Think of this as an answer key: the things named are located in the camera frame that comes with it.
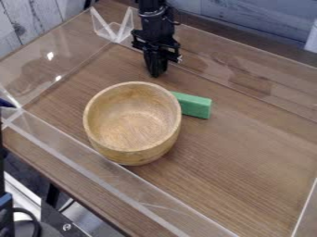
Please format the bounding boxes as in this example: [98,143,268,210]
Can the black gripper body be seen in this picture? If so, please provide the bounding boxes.
[130,8,184,65]

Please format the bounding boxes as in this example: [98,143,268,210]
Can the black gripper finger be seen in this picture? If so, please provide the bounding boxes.
[144,48,157,77]
[156,52,169,77]

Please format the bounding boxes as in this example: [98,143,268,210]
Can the green rectangular block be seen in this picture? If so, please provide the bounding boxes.
[173,92,213,119]

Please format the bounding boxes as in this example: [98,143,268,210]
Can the brown wooden bowl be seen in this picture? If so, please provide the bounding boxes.
[83,81,182,166]

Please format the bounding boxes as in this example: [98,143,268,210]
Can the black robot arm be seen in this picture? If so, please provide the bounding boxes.
[132,0,181,78]

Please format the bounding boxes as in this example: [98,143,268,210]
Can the clear acrylic tray walls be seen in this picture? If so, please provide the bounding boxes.
[0,0,317,237]

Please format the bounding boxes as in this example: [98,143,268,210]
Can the blue object at left edge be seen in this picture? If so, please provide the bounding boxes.
[0,98,17,108]

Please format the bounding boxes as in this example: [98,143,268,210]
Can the black metal table bracket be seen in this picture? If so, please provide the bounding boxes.
[41,184,91,237]

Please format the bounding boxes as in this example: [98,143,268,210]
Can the black cable loop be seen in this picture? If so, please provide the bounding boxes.
[11,207,42,237]

